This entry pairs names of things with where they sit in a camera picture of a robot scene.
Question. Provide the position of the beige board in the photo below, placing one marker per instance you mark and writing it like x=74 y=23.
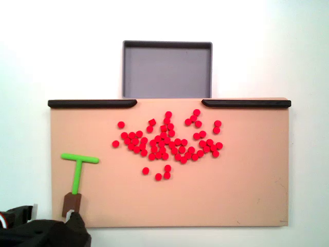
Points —
x=231 y=180

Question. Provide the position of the grey tray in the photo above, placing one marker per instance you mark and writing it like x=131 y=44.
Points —
x=167 y=69

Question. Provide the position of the black foam rail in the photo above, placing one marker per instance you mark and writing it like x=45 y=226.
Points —
x=246 y=103
x=90 y=103

